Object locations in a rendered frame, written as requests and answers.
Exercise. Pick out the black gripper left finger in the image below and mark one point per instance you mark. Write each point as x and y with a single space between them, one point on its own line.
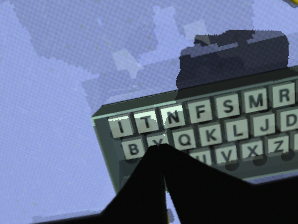
141 200

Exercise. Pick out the dark grey keyboard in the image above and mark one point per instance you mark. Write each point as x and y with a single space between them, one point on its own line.
246 127

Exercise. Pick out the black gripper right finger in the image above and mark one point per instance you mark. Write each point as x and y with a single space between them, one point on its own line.
202 194

